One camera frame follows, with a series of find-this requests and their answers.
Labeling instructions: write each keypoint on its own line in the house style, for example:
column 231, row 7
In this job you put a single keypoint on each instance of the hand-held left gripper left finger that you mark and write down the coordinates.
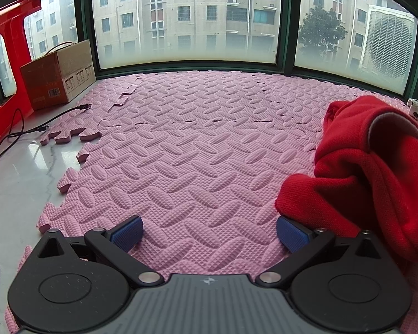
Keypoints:
column 127, row 232

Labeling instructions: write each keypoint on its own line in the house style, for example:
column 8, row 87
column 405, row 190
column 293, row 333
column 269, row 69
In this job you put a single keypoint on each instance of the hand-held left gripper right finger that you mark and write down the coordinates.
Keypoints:
column 292, row 236

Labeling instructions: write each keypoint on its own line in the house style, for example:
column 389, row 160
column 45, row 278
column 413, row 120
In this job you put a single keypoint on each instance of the red knit sweater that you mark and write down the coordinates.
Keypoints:
column 351, row 167

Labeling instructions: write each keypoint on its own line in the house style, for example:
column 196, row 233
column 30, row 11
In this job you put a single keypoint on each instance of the pink foam puzzle mat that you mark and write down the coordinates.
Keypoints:
column 195, row 146

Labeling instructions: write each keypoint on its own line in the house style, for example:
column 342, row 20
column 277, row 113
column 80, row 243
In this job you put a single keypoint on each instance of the brown cardboard box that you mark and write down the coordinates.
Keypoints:
column 55, row 73

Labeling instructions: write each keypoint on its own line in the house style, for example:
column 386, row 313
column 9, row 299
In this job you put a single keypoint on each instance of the white spotted cloth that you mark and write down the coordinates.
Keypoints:
column 416, row 111

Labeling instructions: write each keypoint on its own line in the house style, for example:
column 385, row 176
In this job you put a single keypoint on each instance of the green tree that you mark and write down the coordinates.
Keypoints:
column 320, row 28

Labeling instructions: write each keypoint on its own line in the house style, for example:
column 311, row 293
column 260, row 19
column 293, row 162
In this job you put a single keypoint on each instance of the white louvered air conditioner unit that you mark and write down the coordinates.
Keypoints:
column 386, row 41

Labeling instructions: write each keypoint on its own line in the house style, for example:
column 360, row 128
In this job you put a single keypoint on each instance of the beige apartment building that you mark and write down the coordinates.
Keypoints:
column 195, row 7

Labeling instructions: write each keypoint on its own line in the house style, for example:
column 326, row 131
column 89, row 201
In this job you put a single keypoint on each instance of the red plastic stool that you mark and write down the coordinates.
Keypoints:
column 0, row 17

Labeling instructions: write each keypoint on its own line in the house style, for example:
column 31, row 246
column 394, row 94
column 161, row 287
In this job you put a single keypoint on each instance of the dark green window frame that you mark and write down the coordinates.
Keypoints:
column 85, row 24

